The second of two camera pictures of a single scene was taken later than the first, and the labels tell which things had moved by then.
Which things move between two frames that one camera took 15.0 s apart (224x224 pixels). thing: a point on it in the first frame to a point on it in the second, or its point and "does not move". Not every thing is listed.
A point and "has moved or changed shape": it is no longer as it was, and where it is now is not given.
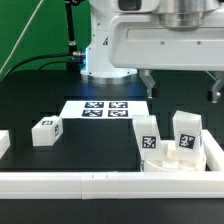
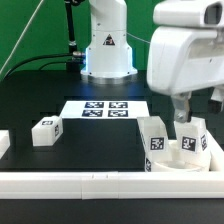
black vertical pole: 72,63 does not move
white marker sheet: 104,109 does not move
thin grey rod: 21,34 does not move
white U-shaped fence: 117,184 does not move
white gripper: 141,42 to 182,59
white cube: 188,137 has moved or changed shape
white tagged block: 148,136 has moved or changed shape
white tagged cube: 47,131 does not move
